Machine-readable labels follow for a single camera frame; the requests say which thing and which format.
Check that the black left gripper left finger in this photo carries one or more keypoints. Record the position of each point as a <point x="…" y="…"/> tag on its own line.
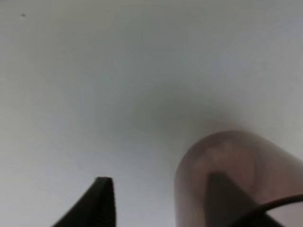
<point x="96" y="208"/>

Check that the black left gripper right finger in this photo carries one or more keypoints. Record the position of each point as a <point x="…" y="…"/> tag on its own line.
<point x="226" y="202"/>

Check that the translucent pink plastic cup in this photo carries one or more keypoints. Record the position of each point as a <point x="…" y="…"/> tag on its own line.
<point x="270" y="176"/>

